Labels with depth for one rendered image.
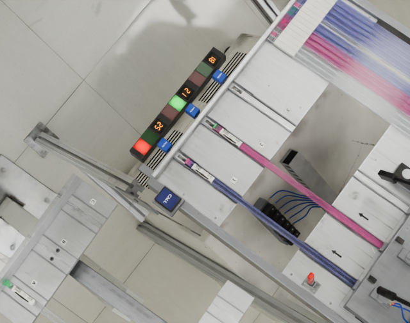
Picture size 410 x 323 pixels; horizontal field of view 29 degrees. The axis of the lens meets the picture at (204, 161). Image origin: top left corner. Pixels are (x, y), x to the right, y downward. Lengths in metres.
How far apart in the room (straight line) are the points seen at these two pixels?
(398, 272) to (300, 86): 0.51
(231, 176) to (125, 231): 0.92
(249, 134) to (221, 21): 0.93
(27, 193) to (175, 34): 0.72
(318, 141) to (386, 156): 0.40
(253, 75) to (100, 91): 0.76
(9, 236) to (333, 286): 1.13
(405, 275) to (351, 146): 0.66
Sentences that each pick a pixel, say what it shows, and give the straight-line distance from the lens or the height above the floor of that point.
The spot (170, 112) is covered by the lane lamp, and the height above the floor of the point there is 0.66.
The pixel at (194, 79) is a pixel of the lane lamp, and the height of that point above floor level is 0.66.
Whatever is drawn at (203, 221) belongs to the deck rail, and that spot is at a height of 0.83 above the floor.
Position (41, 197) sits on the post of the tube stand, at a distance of 2.60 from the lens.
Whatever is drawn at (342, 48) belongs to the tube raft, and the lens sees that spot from 2.03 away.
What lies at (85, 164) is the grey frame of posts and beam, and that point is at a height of 0.38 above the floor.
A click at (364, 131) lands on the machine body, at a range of 2.44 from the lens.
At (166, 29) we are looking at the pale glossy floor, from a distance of 2.71.
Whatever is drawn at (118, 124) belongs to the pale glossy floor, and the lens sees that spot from 2.67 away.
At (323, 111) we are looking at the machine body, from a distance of 2.32.
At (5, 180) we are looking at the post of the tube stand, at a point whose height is 0.01.
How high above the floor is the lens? 2.35
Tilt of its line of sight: 55 degrees down
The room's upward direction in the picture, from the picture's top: 112 degrees clockwise
